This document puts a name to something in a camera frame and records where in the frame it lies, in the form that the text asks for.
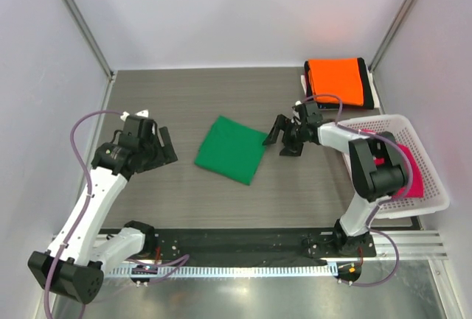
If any right aluminium frame post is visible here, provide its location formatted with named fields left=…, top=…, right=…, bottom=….
left=369, top=0, right=417, bottom=73

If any folded orange t-shirt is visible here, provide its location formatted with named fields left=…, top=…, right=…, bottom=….
left=307, top=58, right=364, bottom=106

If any aluminium frame post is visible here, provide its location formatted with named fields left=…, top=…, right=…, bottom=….
left=62, top=0, right=114, bottom=81
left=369, top=0, right=417, bottom=73

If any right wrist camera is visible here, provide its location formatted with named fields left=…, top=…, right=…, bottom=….
left=291, top=101, right=302, bottom=111

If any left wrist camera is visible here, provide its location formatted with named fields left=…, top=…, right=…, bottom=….
left=120, top=110, right=149, bottom=122

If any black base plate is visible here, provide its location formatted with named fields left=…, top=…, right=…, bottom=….
left=151, top=228, right=377, bottom=267

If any folded black t-shirt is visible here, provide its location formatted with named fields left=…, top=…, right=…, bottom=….
left=304, top=57, right=375, bottom=110

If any left aluminium frame post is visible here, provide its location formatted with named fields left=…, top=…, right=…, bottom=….
left=62, top=0, right=114, bottom=81

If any white plastic basket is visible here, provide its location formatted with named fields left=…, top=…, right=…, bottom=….
left=340, top=114, right=450, bottom=219

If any pink t-shirt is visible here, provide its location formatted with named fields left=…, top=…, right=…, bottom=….
left=381, top=137, right=425, bottom=200

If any white slotted cable duct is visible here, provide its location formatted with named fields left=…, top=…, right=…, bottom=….
left=106, top=262, right=338, bottom=279

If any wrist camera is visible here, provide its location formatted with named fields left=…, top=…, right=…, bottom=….
left=291, top=101, right=302, bottom=111
left=120, top=110, right=149, bottom=122

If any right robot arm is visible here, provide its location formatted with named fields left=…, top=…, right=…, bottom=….
left=263, top=102, right=412, bottom=257

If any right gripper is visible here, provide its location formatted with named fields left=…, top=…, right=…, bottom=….
left=263, top=114, right=307, bottom=157

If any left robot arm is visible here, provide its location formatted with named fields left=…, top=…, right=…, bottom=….
left=27, top=110, right=178, bottom=304

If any green t-shirt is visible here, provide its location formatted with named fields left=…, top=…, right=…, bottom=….
left=194, top=116, right=267, bottom=186

